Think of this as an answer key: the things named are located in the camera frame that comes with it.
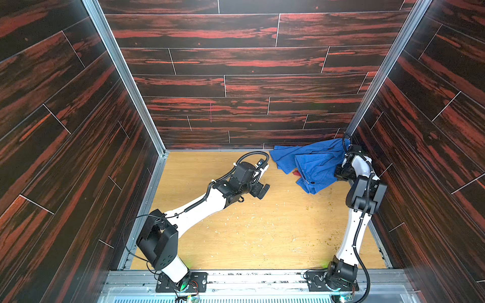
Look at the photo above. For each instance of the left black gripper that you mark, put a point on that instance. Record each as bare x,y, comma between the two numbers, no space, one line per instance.
259,188

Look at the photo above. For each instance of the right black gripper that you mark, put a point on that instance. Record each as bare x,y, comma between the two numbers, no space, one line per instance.
341,172

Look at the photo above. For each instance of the blue cloth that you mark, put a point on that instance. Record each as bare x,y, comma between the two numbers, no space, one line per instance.
316,163

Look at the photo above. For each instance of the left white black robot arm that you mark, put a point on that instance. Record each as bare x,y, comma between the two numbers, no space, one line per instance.
158,239

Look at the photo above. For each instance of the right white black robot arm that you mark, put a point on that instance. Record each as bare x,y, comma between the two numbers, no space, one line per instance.
364,200

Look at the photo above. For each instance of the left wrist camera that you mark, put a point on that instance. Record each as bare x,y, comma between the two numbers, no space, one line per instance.
262,165

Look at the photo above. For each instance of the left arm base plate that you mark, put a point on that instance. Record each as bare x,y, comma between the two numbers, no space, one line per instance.
192,282

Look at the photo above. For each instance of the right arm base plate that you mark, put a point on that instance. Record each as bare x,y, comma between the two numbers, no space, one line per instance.
316,283

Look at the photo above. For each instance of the aluminium front rail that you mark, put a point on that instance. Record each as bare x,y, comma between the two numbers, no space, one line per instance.
225,286

